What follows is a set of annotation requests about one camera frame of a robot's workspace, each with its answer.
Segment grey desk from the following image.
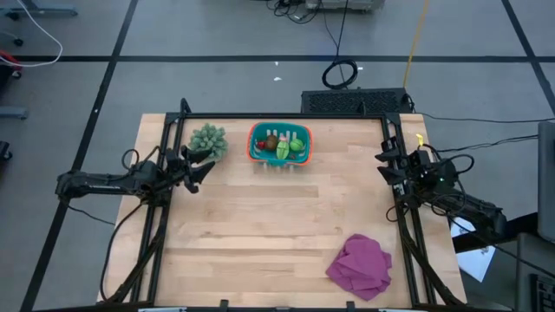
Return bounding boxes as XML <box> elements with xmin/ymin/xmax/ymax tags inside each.
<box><xmin>514</xmin><ymin>232</ymin><xmax>555</xmax><ymax>312</ymax></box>

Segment tangled black cables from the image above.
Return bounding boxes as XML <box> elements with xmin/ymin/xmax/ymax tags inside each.
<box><xmin>264</xmin><ymin>0</ymin><xmax>324</xmax><ymax>25</ymax></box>

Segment red object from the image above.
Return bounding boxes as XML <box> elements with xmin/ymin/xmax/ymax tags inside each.
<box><xmin>0</xmin><ymin>49</ymin><xmax>23</xmax><ymax>80</ymax></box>

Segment purple cloth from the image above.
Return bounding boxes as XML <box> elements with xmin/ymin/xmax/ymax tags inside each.
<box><xmin>324</xmin><ymin>233</ymin><xmax>394</xmax><ymax>302</ymax></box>

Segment grey metal bar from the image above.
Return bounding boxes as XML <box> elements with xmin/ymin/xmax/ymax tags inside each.
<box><xmin>0</xmin><ymin>107</ymin><xmax>29</xmax><ymax>121</ymax></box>

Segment black power cable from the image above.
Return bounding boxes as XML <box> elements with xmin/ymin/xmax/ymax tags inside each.
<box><xmin>99</xmin><ymin>201</ymin><xmax>147</xmax><ymax>303</ymax></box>

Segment black desk beam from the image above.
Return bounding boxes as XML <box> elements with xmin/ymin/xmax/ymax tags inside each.
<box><xmin>452</xmin><ymin>211</ymin><xmax>539</xmax><ymax>255</ymax></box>

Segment black computer tower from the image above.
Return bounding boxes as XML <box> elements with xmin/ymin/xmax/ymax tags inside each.
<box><xmin>300</xmin><ymin>88</ymin><xmax>415</xmax><ymax>115</ymax></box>

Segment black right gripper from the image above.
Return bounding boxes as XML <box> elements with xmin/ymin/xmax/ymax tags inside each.
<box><xmin>375</xmin><ymin>136</ymin><xmax>428</xmax><ymax>198</ymax></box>

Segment white cable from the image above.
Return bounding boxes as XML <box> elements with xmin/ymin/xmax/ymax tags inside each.
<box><xmin>0</xmin><ymin>0</ymin><xmax>64</xmax><ymax>68</ymax></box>

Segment coiled black cable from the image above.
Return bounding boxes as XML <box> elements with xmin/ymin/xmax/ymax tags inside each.
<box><xmin>321</xmin><ymin>0</ymin><xmax>359</xmax><ymax>91</ymax></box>

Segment white paper sheet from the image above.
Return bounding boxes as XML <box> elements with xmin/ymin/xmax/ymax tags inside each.
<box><xmin>449</xmin><ymin>216</ymin><xmax>499</xmax><ymax>283</ymax></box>

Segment yellow cable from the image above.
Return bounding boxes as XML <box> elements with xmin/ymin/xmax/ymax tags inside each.
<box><xmin>402</xmin><ymin>0</ymin><xmax>431</xmax><ymax>89</ymax></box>

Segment teal basket with orange rim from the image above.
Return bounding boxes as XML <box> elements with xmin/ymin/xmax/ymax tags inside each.
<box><xmin>246</xmin><ymin>121</ymin><xmax>314</xmax><ymax>168</ymax></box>

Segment grey equipment box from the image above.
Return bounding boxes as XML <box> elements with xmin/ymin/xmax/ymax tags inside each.
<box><xmin>304</xmin><ymin>0</ymin><xmax>386</xmax><ymax>12</ymax></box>

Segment black keyboard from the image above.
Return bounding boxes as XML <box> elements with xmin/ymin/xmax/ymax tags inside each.
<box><xmin>529</xmin><ymin>272</ymin><xmax>555</xmax><ymax>312</ymax></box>

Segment black metal table frame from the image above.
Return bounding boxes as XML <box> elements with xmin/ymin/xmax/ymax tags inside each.
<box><xmin>97</xmin><ymin>97</ymin><xmax>467</xmax><ymax>312</ymax></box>

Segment potted green succulent plant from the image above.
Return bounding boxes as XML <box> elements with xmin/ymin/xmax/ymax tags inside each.
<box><xmin>188</xmin><ymin>122</ymin><xmax>230</xmax><ymax>162</ymax></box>

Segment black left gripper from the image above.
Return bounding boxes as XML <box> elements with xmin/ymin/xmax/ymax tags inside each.
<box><xmin>164</xmin><ymin>145</ymin><xmax>217</xmax><ymax>195</ymax></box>

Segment grey furniture base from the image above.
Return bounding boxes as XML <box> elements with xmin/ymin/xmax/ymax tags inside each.
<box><xmin>0</xmin><ymin>0</ymin><xmax>79</xmax><ymax>22</ymax></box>

